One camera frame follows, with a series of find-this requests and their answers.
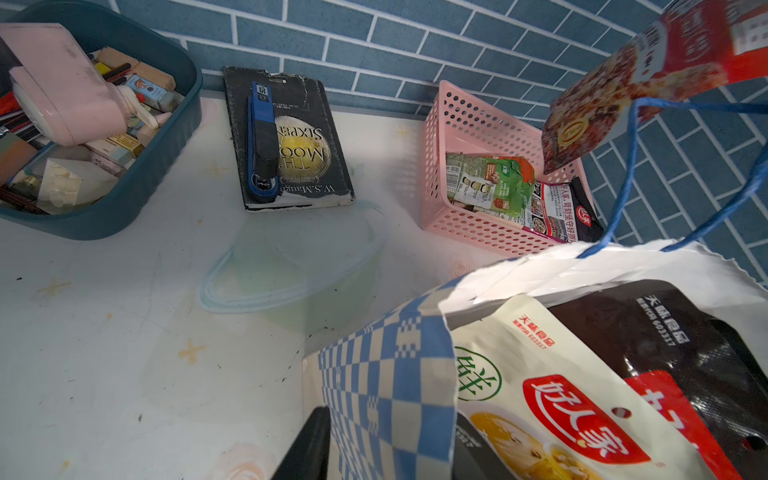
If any red fish seasoning packet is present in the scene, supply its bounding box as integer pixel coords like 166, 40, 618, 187
542, 0, 767, 173

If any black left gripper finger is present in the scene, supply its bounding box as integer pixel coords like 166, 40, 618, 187
271, 407, 331, 480

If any light green seasoning packet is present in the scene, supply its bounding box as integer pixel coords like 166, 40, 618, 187
451, 295, 714, 479

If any dark teal plastic bin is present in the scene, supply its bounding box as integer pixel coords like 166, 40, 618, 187
1, 1, 203, 240

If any blue stapler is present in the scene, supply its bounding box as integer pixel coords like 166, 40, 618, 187
247, 81, 280, 204

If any pink perforated plastic basket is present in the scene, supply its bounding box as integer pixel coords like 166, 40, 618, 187
420, 81, 604, 257

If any black seasoning packet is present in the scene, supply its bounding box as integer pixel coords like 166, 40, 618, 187
551, 280, 767, 479

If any blue checkered paper bag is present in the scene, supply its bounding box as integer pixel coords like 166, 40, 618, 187
301, 97, 768, 480

